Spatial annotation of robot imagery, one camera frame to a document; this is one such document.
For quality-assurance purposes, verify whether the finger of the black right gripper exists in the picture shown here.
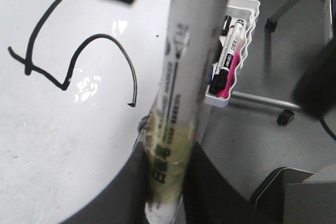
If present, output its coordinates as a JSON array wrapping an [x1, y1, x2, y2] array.
[[292, 39, 335, 116]]

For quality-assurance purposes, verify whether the black capped marker in tray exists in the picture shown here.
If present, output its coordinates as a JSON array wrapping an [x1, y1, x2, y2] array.
[[220, 15, 232, 36]]

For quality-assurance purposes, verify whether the white wavy marker tray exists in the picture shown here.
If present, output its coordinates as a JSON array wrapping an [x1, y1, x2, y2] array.
[[204, 0, 260, 108]]

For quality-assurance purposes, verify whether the grey metal stand leg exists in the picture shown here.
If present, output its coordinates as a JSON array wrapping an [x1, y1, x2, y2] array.
[[232, 0, 325, 111]]

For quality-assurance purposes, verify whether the grey box with black edge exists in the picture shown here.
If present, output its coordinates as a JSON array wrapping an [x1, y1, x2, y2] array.
[[250, 164, 335, 223]]

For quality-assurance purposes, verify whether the white whiteboard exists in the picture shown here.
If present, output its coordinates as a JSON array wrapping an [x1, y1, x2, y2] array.
[[1, 0, 171, 223]]

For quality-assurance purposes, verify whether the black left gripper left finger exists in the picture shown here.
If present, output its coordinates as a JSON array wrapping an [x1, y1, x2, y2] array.
[[63, 142, 149, 223]]

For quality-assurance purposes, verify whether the white whiteboard marker with tape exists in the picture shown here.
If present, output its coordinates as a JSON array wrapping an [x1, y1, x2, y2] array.
[[144, 0, 228, 223]]

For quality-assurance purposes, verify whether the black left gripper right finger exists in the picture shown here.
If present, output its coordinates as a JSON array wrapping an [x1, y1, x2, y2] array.
[[183, 143, 265, 223]]

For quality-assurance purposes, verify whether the black caster wheel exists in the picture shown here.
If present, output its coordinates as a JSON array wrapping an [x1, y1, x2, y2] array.
[[276, 110, 295, 126]]

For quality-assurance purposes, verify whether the white marker black cap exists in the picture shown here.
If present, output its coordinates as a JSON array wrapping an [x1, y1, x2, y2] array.
[[209, 19, 245, 94]]

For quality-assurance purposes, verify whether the black cable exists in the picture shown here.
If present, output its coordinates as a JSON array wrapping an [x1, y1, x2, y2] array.
[[319, 111, 336, 142]]

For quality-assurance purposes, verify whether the pink eraser in tray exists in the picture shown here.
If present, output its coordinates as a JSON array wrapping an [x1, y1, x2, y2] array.
[[216, 45, 241, 99]]

